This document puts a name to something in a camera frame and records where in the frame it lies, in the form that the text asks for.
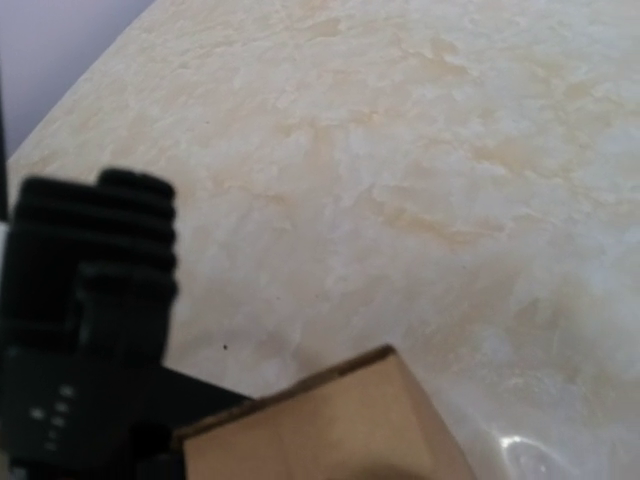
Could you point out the brown cardboard box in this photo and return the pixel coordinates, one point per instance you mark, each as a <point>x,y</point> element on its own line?
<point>365,418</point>

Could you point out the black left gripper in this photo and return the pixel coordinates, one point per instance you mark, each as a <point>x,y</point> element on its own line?
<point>90,269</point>

